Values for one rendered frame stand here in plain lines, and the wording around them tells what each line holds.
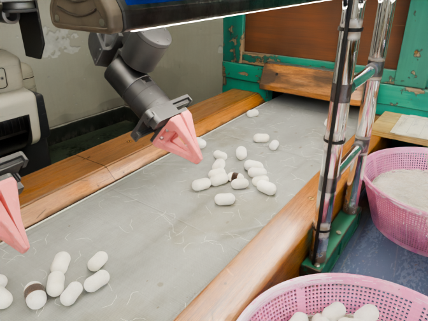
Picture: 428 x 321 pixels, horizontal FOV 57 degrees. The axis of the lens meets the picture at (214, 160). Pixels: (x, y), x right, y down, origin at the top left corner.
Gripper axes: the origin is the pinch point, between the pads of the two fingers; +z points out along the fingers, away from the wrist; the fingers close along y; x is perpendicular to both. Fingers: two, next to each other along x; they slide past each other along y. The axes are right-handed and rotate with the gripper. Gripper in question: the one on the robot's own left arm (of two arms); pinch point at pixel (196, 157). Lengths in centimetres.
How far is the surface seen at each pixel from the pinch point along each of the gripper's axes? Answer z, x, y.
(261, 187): 10.2, 0.8, 8.4
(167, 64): -90, 112, 162
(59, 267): 1.0, 8.0, -23.5
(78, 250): 0.0, 10.8, -18.9
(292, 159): 10.2, 2.5, 24.2
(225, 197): 7.5, 2.6, 1.8
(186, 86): -69, 111, 161
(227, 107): -10.5, 16.1, 39.2
